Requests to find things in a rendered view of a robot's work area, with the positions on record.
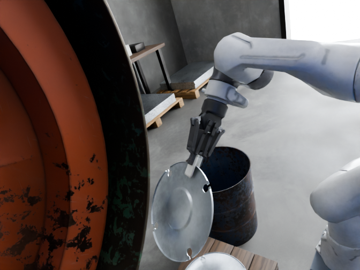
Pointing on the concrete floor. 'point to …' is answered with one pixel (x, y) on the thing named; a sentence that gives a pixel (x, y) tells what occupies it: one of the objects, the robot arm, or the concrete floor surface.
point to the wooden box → (252, 262)
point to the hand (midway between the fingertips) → (193, 165)
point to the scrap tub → (231, 195)
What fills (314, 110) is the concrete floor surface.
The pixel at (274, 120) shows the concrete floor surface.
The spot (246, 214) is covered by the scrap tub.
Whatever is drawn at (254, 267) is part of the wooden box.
